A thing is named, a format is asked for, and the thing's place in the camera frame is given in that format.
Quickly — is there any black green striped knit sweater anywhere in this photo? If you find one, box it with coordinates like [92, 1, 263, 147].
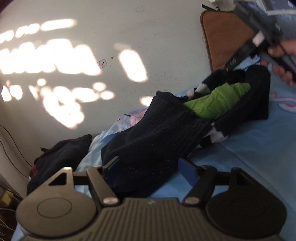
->
[101, 65, 271, 199]

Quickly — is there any person's right hand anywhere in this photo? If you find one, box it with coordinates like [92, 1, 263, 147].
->
[260, 39, 295, 86]

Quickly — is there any brown seat cushion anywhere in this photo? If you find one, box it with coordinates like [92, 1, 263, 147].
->
[200, 11, 254, 72]

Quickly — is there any black folded garment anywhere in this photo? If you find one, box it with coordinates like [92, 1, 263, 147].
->
[27, 134, 92, 195]

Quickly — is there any blue cartoon pig bedsheet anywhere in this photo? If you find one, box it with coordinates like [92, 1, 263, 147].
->
[13, 75, 295, 240]

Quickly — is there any yellow box with charger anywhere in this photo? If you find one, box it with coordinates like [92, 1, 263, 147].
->
[0, 189, 14, 208]

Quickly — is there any dark wall cable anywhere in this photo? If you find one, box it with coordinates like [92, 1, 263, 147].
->
[0, 124, 33, 179]

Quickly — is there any small wall sticker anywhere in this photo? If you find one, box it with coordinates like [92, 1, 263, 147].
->
[97, 59, 107, 69]

